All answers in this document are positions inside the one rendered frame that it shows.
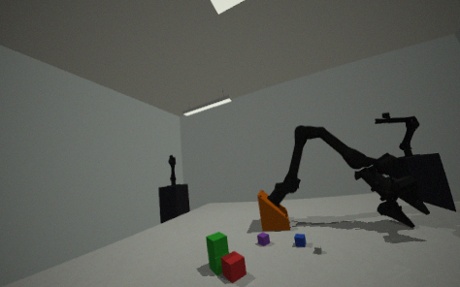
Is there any small purple cube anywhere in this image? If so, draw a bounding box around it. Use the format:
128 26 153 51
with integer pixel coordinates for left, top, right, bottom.
257 232 270 246

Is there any red block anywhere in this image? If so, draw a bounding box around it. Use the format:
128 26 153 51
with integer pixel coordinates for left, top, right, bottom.
221 251 246 283

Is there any green block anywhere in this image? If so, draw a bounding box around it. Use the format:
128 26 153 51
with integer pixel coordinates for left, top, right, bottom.
208 251 229 275
206 232 229 258

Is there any blue cube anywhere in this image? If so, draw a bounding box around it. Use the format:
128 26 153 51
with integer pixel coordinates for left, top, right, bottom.
294 234 307 247

